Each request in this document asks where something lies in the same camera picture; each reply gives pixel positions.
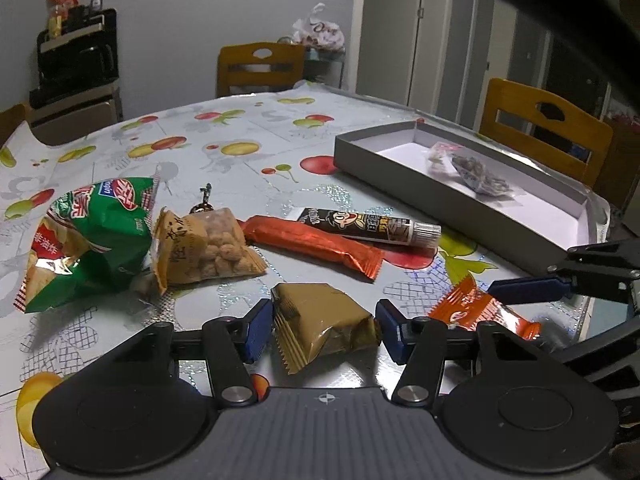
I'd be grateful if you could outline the clear seed packet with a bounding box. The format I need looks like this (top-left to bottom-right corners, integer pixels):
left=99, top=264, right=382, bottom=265
left=451, top=155, right=513, bottom=197

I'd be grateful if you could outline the long orange snack bar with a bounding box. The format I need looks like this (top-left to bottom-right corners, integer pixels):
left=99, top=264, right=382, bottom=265
left=242, top=215, right=385, bottom=281

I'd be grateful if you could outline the grey side cabinet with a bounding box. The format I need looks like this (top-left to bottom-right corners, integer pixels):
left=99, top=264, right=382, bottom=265
left=304, top=46, right=346, bottom=90

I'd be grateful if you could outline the brown snack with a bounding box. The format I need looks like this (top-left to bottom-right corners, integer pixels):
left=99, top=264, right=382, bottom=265
left=270, top=282, right=379, bottom=375

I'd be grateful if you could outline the white door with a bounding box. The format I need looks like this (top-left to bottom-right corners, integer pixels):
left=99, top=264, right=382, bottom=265
left=356, top=0, right=496, bottom=131

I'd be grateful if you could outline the black cartoon snack tube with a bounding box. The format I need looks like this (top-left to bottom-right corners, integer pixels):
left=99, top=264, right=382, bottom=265
left=295, top=206, right=442, bottom=249

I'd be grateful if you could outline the small orange snack packet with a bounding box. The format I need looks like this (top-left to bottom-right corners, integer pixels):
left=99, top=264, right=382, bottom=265
left=427, top=276, right=543, bottom=343

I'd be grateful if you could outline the green chip bag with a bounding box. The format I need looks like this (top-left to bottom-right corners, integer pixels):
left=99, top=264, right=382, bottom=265
left=14, top=176, right=160, bottom=313

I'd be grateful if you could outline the wooden chair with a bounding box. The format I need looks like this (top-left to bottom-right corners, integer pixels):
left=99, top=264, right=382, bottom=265
left=216, top=42, right=307, bottom=98
left=0, top=103, right=31, bottom=148
left=478, top=77, right=614, bottom=188

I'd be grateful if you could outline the small pink candy packet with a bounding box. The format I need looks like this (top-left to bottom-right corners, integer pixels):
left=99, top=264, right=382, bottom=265
left=427, top=141, right=466, bottom=173

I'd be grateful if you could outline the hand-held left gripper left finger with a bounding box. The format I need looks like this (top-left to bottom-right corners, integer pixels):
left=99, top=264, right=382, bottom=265
left=107, top=299, right=275, bottom=407

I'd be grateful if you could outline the white plastic bag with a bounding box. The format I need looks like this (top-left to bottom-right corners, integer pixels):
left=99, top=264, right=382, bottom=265
left=292, top=3, right=346, bottom=51

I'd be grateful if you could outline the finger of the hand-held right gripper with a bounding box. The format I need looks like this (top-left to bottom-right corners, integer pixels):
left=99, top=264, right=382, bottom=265
left=487, top=241, right=640, bottom=307
left=544, top=310, right=640, bottom=401

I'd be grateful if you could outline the black storage cart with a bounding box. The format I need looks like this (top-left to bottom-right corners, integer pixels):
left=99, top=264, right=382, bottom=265
left=28, top=7, right=123, bottom=146

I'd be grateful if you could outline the fruit print tablecloth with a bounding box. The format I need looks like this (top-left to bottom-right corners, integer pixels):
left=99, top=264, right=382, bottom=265
left=0, top=80, right=611, bottom=461

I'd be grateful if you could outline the grey shallow box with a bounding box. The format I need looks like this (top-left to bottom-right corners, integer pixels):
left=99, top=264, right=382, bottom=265
left=333, top=119, right=596, bottom=272

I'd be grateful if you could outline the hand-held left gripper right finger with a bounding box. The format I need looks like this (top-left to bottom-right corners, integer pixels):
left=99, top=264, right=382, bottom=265
left=375, top=299, right=541, bottom=408

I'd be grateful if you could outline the clear orange peanut bag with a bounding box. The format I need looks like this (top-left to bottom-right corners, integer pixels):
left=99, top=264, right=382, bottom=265
left=150, top=206, right=267, bottom=295

